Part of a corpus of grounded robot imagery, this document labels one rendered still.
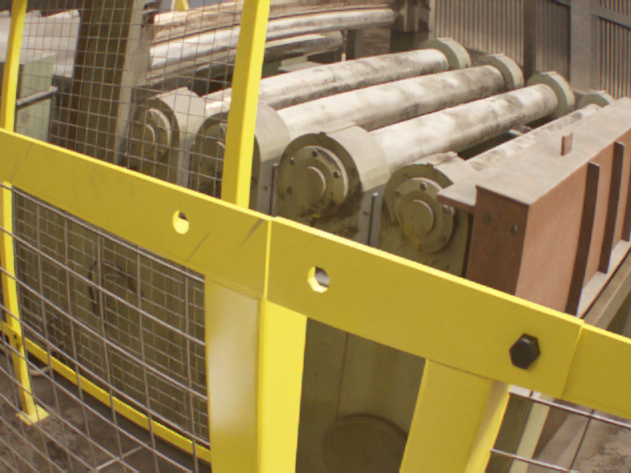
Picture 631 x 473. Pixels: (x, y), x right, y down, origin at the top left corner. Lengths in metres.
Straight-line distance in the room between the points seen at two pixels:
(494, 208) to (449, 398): 1.81
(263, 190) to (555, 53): 9.23
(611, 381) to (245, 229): 0.26
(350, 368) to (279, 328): 2.24
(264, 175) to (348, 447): 0.86
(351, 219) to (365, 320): 2.22
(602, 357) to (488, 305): 0.09
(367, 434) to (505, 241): 0.83
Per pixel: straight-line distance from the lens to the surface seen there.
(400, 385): 2.80
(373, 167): 2.79
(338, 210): 2.80
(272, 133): 2.96
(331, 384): 2.94
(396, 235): 2.72
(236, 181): 2.32
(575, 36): 11.23
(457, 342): 0.53
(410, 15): 4.95
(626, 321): 4.70
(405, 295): 0.54
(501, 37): 12.25
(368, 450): 2.92
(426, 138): 3.18
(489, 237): 2.38
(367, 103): 3.49
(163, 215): 0.65
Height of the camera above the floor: 2.07
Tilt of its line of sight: 23 degrees down
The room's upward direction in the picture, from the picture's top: 5 degrees clockwise
